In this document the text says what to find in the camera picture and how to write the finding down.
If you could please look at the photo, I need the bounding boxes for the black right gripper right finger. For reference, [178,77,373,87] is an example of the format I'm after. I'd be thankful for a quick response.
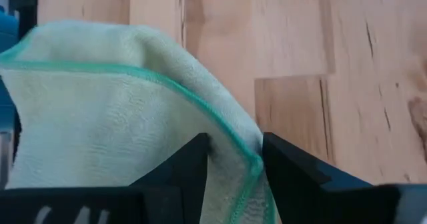
[262,132,401,224]

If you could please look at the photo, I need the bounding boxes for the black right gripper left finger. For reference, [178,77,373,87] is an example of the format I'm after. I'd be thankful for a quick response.
[0,132,211,224]

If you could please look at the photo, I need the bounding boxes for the pale green microfiber towel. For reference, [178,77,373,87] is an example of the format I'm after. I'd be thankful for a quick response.
[0,19,278,224]

